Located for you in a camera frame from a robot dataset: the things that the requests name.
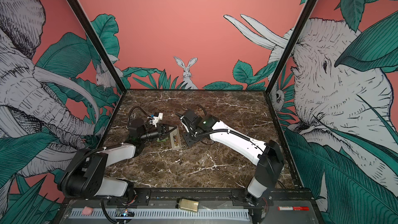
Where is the white remote control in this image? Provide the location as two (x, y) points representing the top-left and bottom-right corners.
(170, 127), (181, 150)

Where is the remote battery cover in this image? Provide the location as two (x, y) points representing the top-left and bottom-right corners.
(198, 156), (208, 165)

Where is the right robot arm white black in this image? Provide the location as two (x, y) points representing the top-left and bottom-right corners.
(178, 110), (284, 200)

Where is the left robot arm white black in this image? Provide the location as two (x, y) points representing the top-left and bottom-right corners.
(57, 116), (178, 205)

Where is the brass metal box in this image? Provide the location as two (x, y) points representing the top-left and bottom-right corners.
(177, 199), (199, 213)

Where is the small circuit board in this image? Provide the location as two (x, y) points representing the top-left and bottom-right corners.
(115, 209), (135, 218)

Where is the pink eraser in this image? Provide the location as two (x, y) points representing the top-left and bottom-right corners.
(81, 206), (94, 216)

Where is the red white marker pen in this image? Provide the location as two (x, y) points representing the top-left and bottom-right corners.
(277, 206), (309, 211)

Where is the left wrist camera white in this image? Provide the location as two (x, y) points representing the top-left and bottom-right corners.
(150, 113), (163, 127)

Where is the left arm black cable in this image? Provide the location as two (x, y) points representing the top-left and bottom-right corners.
(126, 105), (153, 128)

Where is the black mounting rail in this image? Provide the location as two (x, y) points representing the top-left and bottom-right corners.
(132, 188), (315, 208)

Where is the white slotted cable duct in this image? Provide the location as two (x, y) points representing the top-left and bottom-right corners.
(67, 208), (250, 221)

